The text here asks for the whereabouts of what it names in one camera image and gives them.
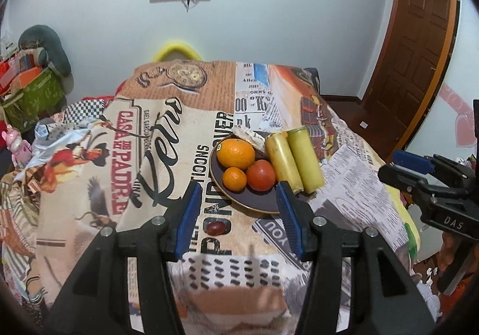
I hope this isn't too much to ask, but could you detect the pink toy figure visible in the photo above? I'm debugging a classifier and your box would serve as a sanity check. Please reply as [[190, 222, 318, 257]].
[[2, 125, 33, 168]]

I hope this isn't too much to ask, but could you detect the white wardrobe sliding door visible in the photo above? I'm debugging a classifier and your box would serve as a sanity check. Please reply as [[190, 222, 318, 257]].
[[415, 0, 479, 264]]

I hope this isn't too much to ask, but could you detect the red tomato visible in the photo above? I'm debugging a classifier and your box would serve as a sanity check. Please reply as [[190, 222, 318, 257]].
[[246, 160, 278, 192]]

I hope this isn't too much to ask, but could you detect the striped patterned bedsheet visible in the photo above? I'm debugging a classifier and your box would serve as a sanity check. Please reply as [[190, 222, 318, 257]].
[[0, 166, 43, 304]]

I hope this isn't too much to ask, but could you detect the red gift bag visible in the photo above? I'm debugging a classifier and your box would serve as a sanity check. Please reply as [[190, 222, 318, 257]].
[[0, 58, 19, 93]]

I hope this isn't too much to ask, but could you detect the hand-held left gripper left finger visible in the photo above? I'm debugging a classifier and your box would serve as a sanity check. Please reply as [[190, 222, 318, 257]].
[[47, 181, 204, 335]]

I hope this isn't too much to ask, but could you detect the green storage box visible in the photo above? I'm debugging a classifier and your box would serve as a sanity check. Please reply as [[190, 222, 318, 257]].
[[0, 67, 66, 134]]

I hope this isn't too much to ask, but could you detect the large orange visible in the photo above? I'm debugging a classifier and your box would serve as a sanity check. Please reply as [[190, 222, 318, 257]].
[[216, 137, 256, 171]]

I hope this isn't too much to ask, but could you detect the yellow foam ring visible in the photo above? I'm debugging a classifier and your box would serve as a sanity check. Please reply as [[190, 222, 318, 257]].
[[153, 41, 201, 62]]

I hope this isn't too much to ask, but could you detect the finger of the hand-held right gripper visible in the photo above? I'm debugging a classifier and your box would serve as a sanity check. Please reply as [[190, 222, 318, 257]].
[[377, 163, 436, 205], [392, 150, 479, 190]]

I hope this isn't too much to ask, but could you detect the purple round plate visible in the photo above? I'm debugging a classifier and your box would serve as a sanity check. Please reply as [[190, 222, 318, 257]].
[[208, 135, 296, 214]]

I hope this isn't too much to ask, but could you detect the printed newspaper pattern cloth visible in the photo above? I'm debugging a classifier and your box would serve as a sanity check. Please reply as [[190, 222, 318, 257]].
[[35, 58, 422, 335]]

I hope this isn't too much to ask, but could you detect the checkered cloth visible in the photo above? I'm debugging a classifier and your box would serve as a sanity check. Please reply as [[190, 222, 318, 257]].
[[65, 98, 113, 125]]

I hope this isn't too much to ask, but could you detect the light blue patterned cloth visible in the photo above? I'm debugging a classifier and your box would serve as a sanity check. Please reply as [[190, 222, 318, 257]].
[[32, 118, 92, 160]]

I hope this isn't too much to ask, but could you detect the small orange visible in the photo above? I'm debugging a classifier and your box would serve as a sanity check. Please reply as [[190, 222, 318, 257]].
[[222, 166, 248, 192]]

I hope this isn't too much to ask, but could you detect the grey plush toy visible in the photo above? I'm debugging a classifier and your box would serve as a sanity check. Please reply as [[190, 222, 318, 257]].
[[18, 25, 72, 77]]

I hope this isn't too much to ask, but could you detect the dark blue cloth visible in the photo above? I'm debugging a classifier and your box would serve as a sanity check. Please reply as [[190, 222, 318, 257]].
[[303, 67, 323, 96]]

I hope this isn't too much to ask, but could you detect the brown wooden door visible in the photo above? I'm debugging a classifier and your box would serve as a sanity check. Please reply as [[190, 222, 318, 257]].
[[361, 0, 459, 156]]

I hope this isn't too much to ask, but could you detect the yellow cloth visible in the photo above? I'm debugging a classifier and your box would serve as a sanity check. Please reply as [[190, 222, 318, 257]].
[[389, 185, 422, 264]]

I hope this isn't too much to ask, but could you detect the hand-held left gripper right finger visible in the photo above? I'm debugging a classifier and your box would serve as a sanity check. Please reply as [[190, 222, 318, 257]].
[[275, 181, 436, 335]]

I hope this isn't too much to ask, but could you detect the orange cardboard box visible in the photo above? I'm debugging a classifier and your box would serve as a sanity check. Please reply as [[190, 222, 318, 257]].
[[11, 67, 46, 88]]

